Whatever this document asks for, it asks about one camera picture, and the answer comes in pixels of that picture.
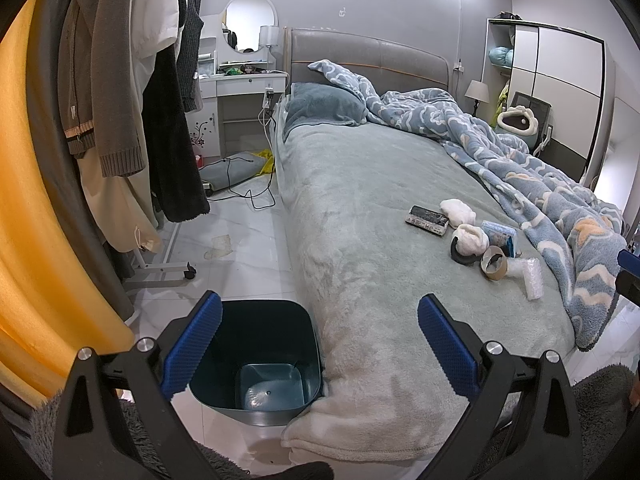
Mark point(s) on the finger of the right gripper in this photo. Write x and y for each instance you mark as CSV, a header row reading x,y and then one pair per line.
x,y
629,262

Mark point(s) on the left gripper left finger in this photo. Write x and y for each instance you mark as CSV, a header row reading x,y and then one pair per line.
x,y
184,342

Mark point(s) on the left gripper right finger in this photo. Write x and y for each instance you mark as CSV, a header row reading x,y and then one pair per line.
x,y
454,345

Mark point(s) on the brown tape roll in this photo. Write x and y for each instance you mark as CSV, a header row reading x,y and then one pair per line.
x,y
494,263

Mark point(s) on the white fluffy ball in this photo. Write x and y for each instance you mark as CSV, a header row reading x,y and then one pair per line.
x,y
471,240
457,212

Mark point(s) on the blue white tissue pack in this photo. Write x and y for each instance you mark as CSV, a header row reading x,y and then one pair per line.
x,y
504,237

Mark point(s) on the black tissue pack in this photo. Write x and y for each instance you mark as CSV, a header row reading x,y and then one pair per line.
x,y
428,220

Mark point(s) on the dark teal trash bin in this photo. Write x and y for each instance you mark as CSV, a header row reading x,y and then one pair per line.
x,y
263,366

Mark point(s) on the blue cloud-pattern duvet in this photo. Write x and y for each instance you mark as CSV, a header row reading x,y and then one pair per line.
x,y
578,235

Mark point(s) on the white clothes rack base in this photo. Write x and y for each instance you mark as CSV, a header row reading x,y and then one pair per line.
x,y
148,273

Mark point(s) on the yellow curtain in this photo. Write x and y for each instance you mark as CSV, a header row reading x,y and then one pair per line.
x,y
49,306

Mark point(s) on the black hanging coat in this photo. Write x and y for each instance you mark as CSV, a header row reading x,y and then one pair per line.
x,y
174,177

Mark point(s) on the beige hanging coat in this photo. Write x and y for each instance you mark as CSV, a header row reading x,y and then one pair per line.
x,y
121,206

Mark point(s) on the grey-green bed blanket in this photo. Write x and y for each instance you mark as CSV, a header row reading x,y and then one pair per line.
x,y
361,271

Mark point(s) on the white cloud-shaped pet bed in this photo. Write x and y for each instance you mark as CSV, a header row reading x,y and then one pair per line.
x,y
521,122

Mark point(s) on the yellow plastic bag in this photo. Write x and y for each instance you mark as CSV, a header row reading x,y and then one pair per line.
x,y
266,161

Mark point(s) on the white wardrobe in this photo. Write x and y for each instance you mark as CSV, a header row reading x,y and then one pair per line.
x,y
570,70

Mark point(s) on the bedside table lamp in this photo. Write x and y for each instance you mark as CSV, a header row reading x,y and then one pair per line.
x,y
478,92

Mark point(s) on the white dressing table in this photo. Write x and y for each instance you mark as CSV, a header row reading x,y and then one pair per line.
x,y
232,90

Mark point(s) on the blue-grey pillow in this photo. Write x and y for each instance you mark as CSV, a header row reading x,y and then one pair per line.
x,y
312,104

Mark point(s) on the brown knit cardigan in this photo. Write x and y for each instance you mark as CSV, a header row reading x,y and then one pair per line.
x,y
96,97

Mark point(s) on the grey upholstered headboard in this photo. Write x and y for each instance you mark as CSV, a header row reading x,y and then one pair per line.
x,y
387,64

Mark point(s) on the round wall mirror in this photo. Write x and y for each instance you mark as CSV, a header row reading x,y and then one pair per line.
x,y
243,19

